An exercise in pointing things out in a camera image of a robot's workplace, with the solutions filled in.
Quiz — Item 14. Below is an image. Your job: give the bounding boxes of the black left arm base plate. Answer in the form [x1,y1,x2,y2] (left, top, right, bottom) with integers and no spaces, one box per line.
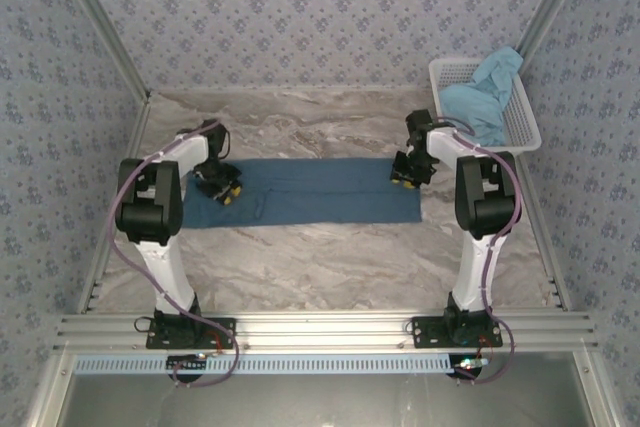
[145,315,237,350]

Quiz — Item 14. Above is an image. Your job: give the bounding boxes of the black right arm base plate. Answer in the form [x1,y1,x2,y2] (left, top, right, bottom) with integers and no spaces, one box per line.
[410,315,504,350]

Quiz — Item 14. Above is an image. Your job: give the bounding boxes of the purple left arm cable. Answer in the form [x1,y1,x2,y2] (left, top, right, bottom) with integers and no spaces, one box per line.
[108,119,242,388]

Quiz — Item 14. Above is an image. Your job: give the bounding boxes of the white slotted cable duct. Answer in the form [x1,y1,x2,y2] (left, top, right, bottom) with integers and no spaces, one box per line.
[73,352,454,376]

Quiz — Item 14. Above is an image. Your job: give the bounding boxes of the light blue t-shirt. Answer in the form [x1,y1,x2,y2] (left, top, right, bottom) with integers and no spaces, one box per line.
[439,45,525,147]

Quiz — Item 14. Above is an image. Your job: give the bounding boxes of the dark blue t-shirt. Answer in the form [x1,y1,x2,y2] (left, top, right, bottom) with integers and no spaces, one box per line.
[182,157,423,231]

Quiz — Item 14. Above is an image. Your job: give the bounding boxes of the grey metal panel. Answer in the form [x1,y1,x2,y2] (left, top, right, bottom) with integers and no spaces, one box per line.
[64,374,594,427]

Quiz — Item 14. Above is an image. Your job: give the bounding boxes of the small circuit board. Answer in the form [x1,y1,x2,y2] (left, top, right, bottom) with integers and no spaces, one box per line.
[449,355,489,379]
[166,354,209,372]

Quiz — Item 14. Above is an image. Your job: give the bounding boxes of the white plastic basket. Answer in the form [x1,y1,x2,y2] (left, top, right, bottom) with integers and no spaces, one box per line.
[428,57,543,154]

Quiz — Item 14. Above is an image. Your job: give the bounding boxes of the aluminium frame cross rail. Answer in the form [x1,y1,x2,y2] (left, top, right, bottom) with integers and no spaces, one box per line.
[52,311,599,351]

